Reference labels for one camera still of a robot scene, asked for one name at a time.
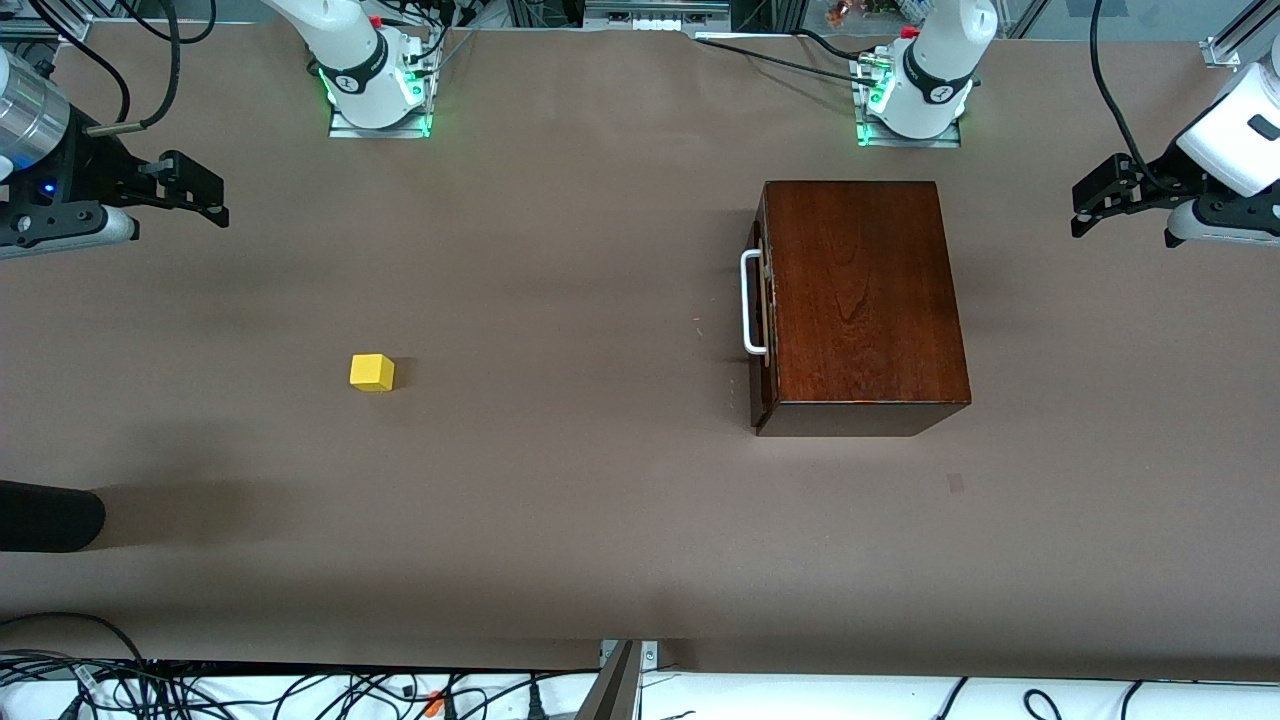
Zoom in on wooden drawer with white handle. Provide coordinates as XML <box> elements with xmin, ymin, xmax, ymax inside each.
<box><xmin>740</xmin><ymin>195</ymin><xmax>777</xmax><ymax>426</ymax></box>

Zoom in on dark brown wooden cabinet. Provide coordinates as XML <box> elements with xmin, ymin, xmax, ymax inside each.
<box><xmin>752</xmin><ymin>181</ymin><xmax>972</xmax><ymax>438</ymax></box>

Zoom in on black cylinder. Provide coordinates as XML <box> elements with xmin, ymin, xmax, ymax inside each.
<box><xmin>0</xmin><ymin>480</ymin><xmax>107</xmax><ymax>553</ymax></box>

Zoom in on white power strip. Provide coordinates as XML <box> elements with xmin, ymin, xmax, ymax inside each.
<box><xmin>583</xmin><ymin>0</ymin><xmax>733</xmax><ymax>37</ymax></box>

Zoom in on aluminium profile bar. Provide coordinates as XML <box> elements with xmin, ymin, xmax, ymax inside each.
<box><xmin>575</xmin><ymin>640</ymin><xmax>661</xmax><ymax>720</ymax></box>

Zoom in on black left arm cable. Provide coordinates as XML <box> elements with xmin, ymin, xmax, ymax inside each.
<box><xmin>1089</xmin><ymin>0</ymin><xmax>1201</xmax><ymax>197</ymax></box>

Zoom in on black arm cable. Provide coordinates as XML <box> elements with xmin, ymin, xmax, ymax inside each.
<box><xmin>1089</xmin><ymin>0</ymin><xmax>1201</xmax><ymax>197</ymax></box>
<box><xmin>25</xmin><ymin>0</ymin><xmax>217</xmax><ymax>137</ymax></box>

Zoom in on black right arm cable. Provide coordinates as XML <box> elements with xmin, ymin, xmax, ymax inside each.
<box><xmin>25</xmin><ymin>0</ymin><xmax>217</xmax><ymax>137</ymax></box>

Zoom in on aluminium frame rail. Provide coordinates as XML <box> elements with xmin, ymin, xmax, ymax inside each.
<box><xmin>0</xmin><ymin>0</ymin><xmax>93</xmax><ymax>46</ymax></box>
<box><xmin>1200</xmin><ymin>0</ymin><xmax>1280</xmax><ymax>71</ymax></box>

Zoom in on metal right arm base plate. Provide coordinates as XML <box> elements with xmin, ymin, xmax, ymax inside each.
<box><xmin>328</xmin><ymin>95</ymin><xmax>434</xmax><ymax>140</ymax></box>

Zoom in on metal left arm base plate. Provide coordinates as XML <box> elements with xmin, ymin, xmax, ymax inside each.
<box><xmin>855</xmin><ymin>100</ymin><xmax>963</xmax><ymax>150</ymax></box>

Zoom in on short black table cable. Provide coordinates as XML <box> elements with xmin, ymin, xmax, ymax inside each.
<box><xmin>795</xmin><ymin>28</ymin><xmax>869</xmax><ymax>63</ymax></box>

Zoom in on long black table cable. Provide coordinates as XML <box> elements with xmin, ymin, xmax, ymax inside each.
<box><xmin>695</xmin><ymin>36</ymin><xmax>871</xmax><ymax>86</ymax></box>

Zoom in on looped black cable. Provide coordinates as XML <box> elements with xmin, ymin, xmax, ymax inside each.
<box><xmin>0</xmin><ymin>611</ymin><xmax>153</xmax><ymax>691</ymax></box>

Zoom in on tangled black cables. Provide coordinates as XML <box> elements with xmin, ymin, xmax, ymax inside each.
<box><xmin>0</xmin><ymin>650</ymin><xmax>601</xmax><ymax>720</ymax></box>

